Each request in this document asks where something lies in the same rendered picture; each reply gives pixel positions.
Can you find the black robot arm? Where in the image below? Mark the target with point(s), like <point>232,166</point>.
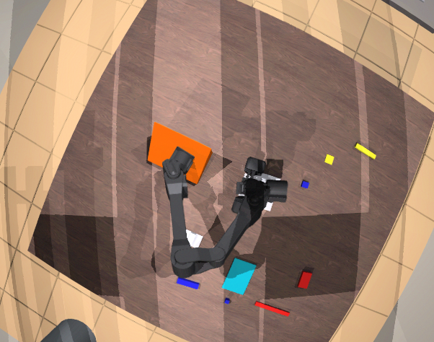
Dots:
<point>187,261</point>

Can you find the teal rectangular plate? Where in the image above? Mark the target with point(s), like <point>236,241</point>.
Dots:
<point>238,276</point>

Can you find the yellow rectangular bar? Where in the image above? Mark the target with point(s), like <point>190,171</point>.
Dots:
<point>365,151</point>

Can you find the yellow square block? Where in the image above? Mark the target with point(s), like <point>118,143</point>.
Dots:
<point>329,159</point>

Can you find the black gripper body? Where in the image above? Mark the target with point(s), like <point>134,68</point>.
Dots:
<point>253,166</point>

